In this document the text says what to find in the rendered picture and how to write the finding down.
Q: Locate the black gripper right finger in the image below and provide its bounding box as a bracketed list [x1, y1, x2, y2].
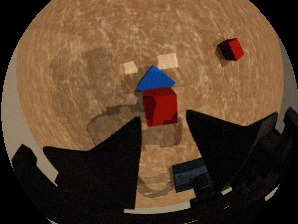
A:
[185, 109, 278, 194]

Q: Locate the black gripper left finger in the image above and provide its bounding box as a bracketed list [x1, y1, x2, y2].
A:
[43, 116, 142, 209]

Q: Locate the blue cube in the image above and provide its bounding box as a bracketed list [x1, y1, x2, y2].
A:
[136, 65, 176, 92]

